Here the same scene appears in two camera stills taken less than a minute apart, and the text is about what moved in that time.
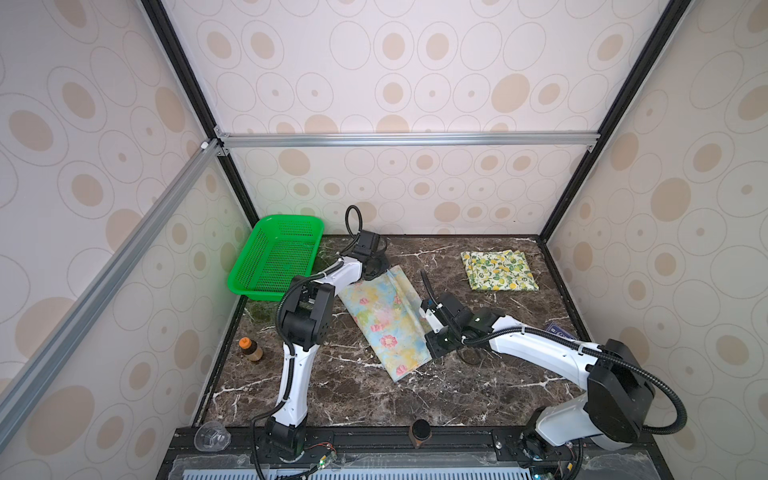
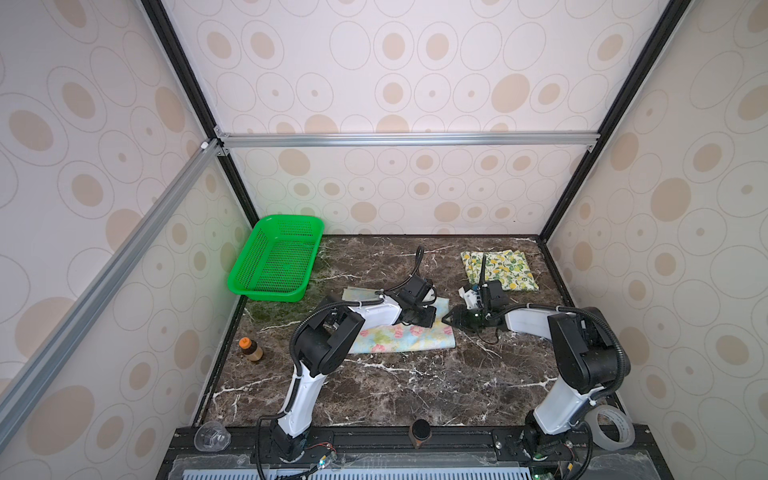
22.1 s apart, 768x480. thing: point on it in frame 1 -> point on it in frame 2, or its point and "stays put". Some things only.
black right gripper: [433, 350] -> [460, 319]
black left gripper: [382, 266] -> [430, 313]
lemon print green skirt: [499, 270] stays put
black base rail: [292, 452] stays put
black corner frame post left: [170, 39] stays put
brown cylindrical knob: [420, 431] stays put
